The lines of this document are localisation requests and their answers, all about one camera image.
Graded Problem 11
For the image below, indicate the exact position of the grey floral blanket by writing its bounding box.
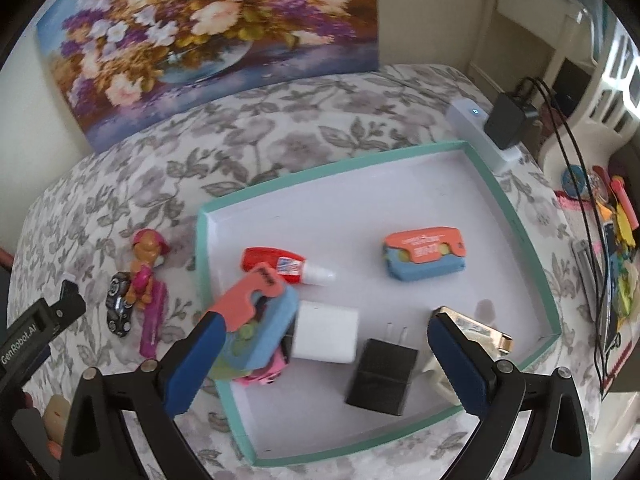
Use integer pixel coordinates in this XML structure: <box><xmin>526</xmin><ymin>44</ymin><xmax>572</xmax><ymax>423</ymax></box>
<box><xmin>10</xmin><ymin>62</ymin><xmax>606</xmax><ymax>480</ymax></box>

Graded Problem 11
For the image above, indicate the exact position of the black cable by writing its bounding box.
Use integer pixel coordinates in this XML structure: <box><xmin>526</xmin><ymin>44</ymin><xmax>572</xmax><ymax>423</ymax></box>
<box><xmin>517</xmin><ymin>76</ymin><xmax>623</xmax><ymax>366</ymax></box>

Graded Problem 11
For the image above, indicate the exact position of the white band smartwatch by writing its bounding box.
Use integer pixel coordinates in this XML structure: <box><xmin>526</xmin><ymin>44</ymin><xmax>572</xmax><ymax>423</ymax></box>
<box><xmin>419</xmin><ymin>305</ymin><xmax>516</xmax><ymax>403</ymax></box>

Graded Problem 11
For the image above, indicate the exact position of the white power strip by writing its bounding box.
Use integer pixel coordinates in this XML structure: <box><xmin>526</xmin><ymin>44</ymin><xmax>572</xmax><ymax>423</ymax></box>
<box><xmin>446</xmin><ymin>100</ymin><xmax>522</xmax><ymax>171</ymax></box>

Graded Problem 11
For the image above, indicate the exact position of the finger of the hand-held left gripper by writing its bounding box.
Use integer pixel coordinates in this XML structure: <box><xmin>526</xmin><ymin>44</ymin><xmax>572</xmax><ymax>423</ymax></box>
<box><xmin>37</xmin><ymin>279</ymin><xmax>87</xmax><ymax>345</ymax></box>

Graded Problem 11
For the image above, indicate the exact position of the silver metal tool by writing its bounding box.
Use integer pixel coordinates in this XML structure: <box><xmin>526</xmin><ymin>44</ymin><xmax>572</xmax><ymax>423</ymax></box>
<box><xmin>571</xmin><ymin>239</ymin><xmax>608</xmax><ymax>322</ymax></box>

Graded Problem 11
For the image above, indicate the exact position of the round blue badge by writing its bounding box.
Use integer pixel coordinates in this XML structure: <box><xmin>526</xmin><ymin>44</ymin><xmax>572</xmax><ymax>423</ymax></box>
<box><xmin>561</xmin><ymin>166</ymin><xmax>597</xmax><ymax>202</ymax></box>

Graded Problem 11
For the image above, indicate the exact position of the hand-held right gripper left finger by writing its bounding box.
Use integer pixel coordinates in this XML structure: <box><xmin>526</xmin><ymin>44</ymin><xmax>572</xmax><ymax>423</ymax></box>
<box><xmin>59</xmin><ymin>311</ymin><xmax>228</xmax><ymax>480</ymax></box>

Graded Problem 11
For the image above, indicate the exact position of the black toy car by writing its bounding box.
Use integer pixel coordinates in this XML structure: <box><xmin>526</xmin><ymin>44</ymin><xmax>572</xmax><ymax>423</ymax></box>
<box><xmin>105</xmin><ymin>271</ymin><xmax>135</xmax><ymax>337</ymax></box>

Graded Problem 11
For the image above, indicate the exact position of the white charger cube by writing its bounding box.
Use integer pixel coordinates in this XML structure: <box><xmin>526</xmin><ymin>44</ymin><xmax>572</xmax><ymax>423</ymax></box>
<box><xmin>291</xmin><ymin>301</ymin><xmax>361</xmax><ymax>365</ymax></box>

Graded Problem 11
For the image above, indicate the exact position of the black power adapter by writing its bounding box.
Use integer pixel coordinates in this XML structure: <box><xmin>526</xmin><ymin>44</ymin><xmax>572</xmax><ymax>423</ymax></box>
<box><xmin>345</xmin><ymin>322</ymin><xmax>420</xmax><ymax>416</ymax></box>

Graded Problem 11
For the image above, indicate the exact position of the pink helmet dog figurine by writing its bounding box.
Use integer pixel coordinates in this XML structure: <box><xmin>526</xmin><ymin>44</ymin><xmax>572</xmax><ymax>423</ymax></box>
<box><xmin>127</xmin><ymin>229</ymin><xmax>171</xmax><ymax>311</ymax></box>

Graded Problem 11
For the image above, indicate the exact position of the white side table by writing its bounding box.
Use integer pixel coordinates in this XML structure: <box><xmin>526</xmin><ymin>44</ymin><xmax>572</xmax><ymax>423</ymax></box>
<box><xmin>540</xmin><ymin>110</ymin><xmax>640</xmax><ymax>401</ymax></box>

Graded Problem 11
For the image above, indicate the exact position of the pink toy car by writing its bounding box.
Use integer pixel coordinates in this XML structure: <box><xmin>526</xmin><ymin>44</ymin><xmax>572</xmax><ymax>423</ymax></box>
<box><xmin>234</xmin><ymin>347</ymin><xmax>287</xmax><ymax>387</ymax></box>

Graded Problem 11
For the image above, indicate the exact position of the pile of colourful trinkets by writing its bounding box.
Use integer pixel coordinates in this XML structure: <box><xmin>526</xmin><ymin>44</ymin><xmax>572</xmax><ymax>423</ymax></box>
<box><xmin>592</xmin><ymin>162</ymin><xmax>640</xmax><ymax>346</ymax></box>

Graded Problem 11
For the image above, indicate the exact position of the black plugged charger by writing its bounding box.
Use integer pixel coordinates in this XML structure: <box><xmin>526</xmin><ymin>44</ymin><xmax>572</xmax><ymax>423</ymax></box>
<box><xmin>486</xmin><ymin>91</ymin><xmax>540</xmax><ymax>151</ymax></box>

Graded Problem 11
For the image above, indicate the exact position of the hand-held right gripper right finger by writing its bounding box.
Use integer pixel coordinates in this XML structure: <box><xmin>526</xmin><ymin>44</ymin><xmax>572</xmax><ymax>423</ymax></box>
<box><xmin>426</xmin><ymin>311</ymin><xmax>591</xmax><ymax>480</ymax></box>

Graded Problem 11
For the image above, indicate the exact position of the red glue bottle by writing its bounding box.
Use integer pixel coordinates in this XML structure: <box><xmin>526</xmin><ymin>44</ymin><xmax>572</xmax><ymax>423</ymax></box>
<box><xmin>241</xmin><ymin>246</ymin><xmax>337</xmax><ymax>286</ymax></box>

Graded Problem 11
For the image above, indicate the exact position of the pink purple stick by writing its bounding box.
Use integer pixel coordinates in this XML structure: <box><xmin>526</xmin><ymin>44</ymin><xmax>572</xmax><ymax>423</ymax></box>
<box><xmin>140</xmin><ymin>280</ymin><xmax>168</xmax><ymax>358</ymax></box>

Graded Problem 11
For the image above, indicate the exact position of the person's left hand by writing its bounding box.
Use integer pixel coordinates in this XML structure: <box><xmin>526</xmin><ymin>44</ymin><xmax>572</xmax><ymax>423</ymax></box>
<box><xmin>42</xmin><ymin>395</ymin><xmax>70</xmax><ymax>461</ymax></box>

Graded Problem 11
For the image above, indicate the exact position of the white wooden furniture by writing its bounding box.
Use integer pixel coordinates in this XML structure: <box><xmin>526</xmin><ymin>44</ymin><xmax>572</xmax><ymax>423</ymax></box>
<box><xmin>470</xmin><ymin>0</ymin><xmax>640</xmax><ymax>126</ymax></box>

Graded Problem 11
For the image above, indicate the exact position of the floral painting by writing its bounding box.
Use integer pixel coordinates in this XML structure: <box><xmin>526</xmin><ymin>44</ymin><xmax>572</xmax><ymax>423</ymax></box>
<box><xmin>35</xmin><ymin>0</ymin><xmax>381</xmax><ymax>152</ymax></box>

